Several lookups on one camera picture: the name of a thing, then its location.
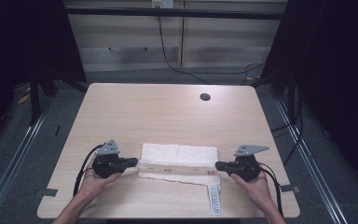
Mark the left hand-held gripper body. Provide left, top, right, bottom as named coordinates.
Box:
left=91, top=139, right=129, bottom=179

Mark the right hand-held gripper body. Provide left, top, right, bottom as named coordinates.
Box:
left=229, top=144, right=270, bottom=183

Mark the white towel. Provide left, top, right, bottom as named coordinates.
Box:
left=135, top=142, right=222, bottom=217

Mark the person's left hand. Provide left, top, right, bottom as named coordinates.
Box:
left=76, top=156, right=122, bottom=205

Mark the person's right hand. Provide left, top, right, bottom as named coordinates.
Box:
left=229, top=170, right=276, bottom=211

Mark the grey tape piece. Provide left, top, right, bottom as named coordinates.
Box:
left=280, top=184, right=301, bottom=194
left=41, top=188, right=59, bottom=198

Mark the black metal stand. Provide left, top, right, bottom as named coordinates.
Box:
left=28, top=70, right=42, bottom=126

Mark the yellow floor tape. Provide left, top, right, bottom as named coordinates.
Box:
left=17, top=87, right=32, bottom=105

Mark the light wooden cabinet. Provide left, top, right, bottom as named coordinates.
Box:
left=63, top=0, right=288, bottom=73

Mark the black curtain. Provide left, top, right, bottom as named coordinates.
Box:
left=260, top=0, right=358, bottom=194
left=0, top=0, right=87, bottom=150

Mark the black horizontal bar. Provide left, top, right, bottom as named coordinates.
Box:
left=64, top=7, right=288, bottom=21

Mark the white power socket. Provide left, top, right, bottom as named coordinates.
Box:
left=151, top=0, right=175, bottom=9

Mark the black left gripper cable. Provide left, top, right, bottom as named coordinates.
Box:
left=72, top=143, right=106, bottom=198

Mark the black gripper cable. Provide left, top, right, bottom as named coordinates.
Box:
left=258, top=161, right=285, bottom=218
left=72, top=143, right=106, bottom=198

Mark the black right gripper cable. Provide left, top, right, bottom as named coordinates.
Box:
left=258, top=161, right=285, bottom=218

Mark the bundle of black floor cables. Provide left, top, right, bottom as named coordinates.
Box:
left=270, top=90, right=305, bottom=166

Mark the metal floor rail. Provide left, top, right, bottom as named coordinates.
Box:
left=0, top=102, right=54, bottom=224
left=274, top=97, right=350, bottom=224

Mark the dark cabinet handle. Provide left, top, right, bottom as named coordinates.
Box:
left=107, top=46, right=148, bottom=53

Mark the long black floor cable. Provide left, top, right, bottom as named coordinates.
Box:
left=157, top=7, right=266, bottom=86

